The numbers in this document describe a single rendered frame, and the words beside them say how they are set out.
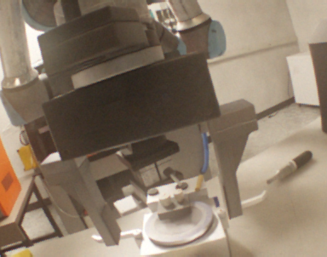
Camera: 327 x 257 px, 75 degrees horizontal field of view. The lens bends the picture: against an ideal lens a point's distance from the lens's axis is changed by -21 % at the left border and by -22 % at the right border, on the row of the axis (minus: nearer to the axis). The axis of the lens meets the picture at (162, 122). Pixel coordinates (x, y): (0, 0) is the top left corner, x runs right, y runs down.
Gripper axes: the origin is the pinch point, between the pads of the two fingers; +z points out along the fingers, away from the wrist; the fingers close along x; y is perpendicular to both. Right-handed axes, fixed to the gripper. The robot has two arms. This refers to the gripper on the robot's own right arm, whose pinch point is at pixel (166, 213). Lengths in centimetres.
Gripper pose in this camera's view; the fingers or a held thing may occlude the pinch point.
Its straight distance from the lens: 24.9
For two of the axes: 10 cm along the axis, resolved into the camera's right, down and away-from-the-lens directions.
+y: 0.0, -2.4, 9.7
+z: 2.9, 9.3, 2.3
